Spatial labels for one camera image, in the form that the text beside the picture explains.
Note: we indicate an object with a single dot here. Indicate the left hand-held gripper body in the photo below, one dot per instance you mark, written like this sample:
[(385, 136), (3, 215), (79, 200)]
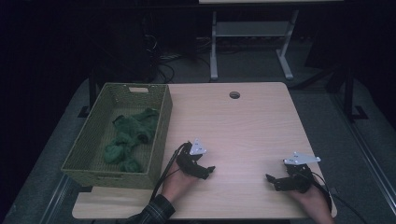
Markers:
[(186, 161)]

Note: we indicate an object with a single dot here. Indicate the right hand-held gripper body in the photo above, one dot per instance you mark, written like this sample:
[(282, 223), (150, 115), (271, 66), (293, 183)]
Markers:
[(299, 179)]

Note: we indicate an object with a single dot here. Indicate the dark green cloth garment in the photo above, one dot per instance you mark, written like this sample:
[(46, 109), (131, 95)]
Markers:
[(134, 127)]

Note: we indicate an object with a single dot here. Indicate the green woven basket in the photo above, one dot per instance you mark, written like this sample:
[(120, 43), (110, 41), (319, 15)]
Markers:
[(93, 137)]

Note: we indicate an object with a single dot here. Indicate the person's left hand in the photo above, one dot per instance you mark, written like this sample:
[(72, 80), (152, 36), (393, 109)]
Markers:
[(176, 185)]

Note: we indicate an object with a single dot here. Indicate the person's right hand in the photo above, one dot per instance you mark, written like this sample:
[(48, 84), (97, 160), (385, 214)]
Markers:
[(314, 205)]

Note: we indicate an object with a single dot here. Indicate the black metal stand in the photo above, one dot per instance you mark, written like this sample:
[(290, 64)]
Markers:
[(92, 93), (350, 93)]

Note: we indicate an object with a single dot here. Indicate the white metal stand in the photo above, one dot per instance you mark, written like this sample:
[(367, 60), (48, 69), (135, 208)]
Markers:
[(252, 29)]

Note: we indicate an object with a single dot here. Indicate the metal floor rail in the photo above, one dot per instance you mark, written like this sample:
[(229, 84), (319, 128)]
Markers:
[(364, 149), (54, 202)]

